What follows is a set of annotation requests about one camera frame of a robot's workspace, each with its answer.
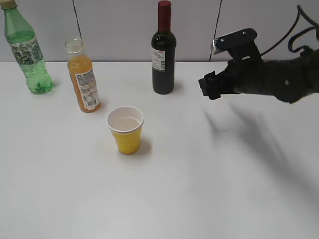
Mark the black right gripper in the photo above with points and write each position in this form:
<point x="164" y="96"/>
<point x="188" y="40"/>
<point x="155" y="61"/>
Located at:
<point x="286" y="80"/>

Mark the yellow paper cup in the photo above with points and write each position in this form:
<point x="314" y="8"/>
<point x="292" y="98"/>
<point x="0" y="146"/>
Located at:
<point x="125" y="124"/>

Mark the orange juice bottle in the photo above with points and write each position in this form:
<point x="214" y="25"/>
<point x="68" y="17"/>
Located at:
<point x="81" y="72"/>

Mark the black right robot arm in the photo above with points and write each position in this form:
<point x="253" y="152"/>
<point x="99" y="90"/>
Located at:
<point x="312" y="71"/>

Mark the dark red wine bottle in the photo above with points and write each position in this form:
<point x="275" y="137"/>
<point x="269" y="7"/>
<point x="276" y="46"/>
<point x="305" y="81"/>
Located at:
<point x="163" y="51"/>

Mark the green plastic soda bottle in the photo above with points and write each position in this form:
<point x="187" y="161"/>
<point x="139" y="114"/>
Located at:
<point x="25" y="48"/>

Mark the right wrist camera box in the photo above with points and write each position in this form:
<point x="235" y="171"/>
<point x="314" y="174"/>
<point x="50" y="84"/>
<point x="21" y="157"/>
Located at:
<point x="238" y="44"/>

